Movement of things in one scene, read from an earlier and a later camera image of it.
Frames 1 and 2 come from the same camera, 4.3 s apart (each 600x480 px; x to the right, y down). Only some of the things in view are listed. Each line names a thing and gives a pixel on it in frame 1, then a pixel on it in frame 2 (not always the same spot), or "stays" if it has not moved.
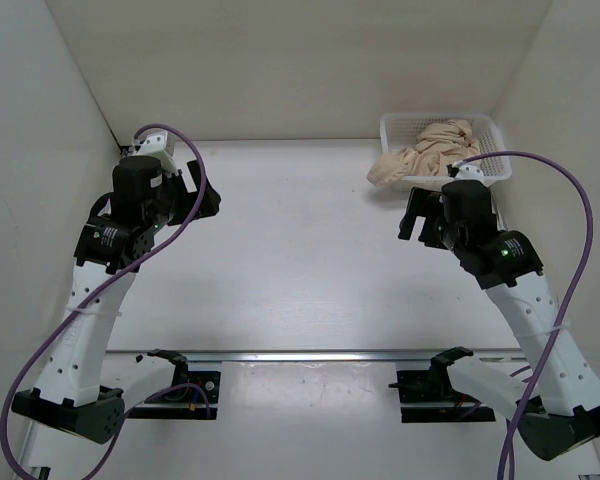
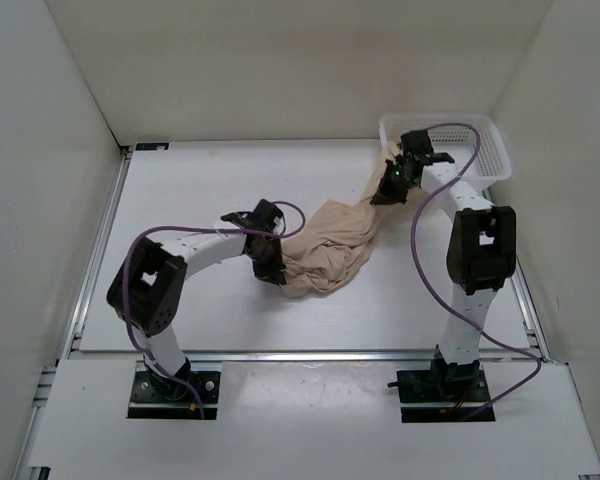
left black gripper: [210, 203] to [272, 270]
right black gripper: [418, 205] to [385, 194]
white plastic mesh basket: [400, 131] stays
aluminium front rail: [319, 356] stays
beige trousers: [438, 146] to [333, 246]
